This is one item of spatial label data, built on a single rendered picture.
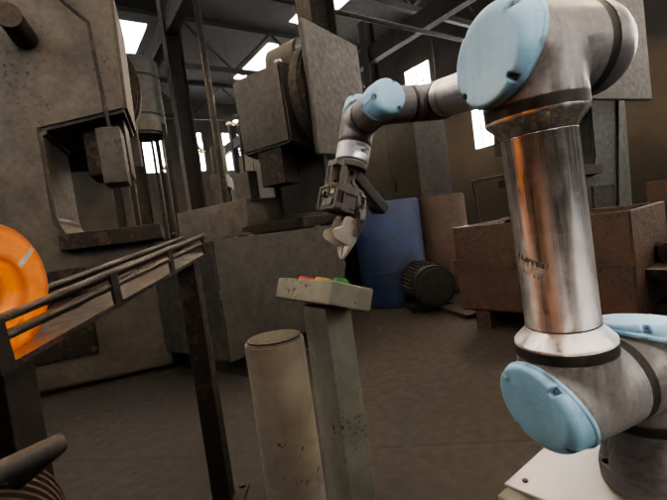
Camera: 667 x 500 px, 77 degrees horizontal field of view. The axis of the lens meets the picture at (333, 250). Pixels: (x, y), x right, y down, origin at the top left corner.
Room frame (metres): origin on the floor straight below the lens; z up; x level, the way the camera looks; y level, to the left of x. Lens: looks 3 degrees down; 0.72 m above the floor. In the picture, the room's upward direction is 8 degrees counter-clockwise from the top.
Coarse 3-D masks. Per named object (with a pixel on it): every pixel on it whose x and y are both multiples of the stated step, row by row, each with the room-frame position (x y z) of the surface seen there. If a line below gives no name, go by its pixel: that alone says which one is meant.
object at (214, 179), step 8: (224, 152) 9.05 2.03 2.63; (224, 160) 9.01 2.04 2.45; (216, 168) 8.93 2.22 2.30; (224, 168) 8.98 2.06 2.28; (216, 176) 8.66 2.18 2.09; (216, 184) 8.66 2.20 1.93; (232, 184) 9.42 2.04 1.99; (216, 192) 8.67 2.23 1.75; (216, 200) 8.66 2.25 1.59; (232, 200) 9.37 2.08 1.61
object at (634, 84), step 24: (624, 0) 4.30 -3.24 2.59; (624, 72) 4.25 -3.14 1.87; (648, 72) 4.42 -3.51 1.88; (600, 96) 4.08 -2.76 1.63; (624, 96) 4.24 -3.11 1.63; (648, 96) 4.40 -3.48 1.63; (600, 120) 4.60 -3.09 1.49; (624, 120) 4.77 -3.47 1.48; (600, 144) 4.58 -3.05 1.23; (624, 144) 4.75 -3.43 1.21; (600, 168) 4.44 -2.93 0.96; (624, 168) 4.74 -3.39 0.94; (600, 192) 4.52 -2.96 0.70; (624, 192) 4.72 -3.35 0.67
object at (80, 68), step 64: (0, 0) 2.32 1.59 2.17; (64, 0) 2.34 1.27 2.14; (0, 64) 2.30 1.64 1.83; (64, 64) 2.40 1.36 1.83; (128, 64) 3.18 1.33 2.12; (0, 128) 2.28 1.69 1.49; (64, 128) 2.43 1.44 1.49; (128, 128) 2.84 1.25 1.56; (0, 192) 2.27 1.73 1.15; (64, 192) 2.62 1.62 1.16; (64, 256) 2.35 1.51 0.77; (128, 320) 2.44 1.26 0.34; (64, 384) 2.31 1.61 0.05
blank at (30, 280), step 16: (0, 224) 0.51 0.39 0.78; (0, 240) 0.50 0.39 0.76; (16, 240) 0.53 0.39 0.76; (0, 256) 0.50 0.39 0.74; (16, 256) 0.52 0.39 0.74; (32, 256) 0.55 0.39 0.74; (0, 272) 0.52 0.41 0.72; (16, 272) 0.52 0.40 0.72; (32, 272) 0.54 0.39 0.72; (0, 288) 0.53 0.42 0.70; (16, 288) 0.52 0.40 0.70; (32, 288) 0.54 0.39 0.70; (48, 288) 0.57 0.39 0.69; (0, 304) 0.52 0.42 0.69; (16, 304) 0.51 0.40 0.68; (16, 320) 0.50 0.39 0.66; (16, 336) 0.50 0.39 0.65; (32, 336) 0.52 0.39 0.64
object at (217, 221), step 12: (216, 204) 4.14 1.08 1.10; (228, 204) 4.04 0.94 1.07; (240, 204) 3.94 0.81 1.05; (252, 204) 3.96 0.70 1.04; (264, 204) 4.09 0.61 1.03; (276, 204) 4.22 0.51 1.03; (180, 216) 4.50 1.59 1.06; (192, 216) 4.38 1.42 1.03; (204, 216) 4.25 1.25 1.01; (216, 216) 4.15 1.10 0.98; (228, 216) 4.05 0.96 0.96; (240, 216) 3.95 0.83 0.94; (252, 216) 3.94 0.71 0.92; (264, 216) 4.07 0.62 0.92; (276, 216) 4.20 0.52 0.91; (180, 228) 4.51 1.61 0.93; (192, 228) 4.39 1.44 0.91; (204, 228) 4.27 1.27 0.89; (216, 228) 4.16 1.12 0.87; (228, 228) 4.06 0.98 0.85; (240, 228) 3.96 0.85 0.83
